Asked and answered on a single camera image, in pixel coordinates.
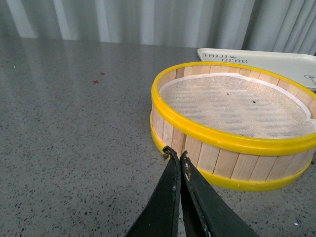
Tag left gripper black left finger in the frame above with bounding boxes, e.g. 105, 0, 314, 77
126, 146, 181, 237

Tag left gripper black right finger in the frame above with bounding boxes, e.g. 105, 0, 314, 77
180, 151, 258, 237

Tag cream bear-print tray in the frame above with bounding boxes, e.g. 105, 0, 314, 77
197, 48, 316, 92

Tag wooden steamer basket, yellow rims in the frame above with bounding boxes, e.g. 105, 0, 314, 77
150, 62, 316, 191

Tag white mesh steamer liner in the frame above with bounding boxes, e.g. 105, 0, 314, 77
159, 73, 316, 139

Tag grey pleated curtain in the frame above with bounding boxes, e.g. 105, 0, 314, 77
0, 0, 316, 55

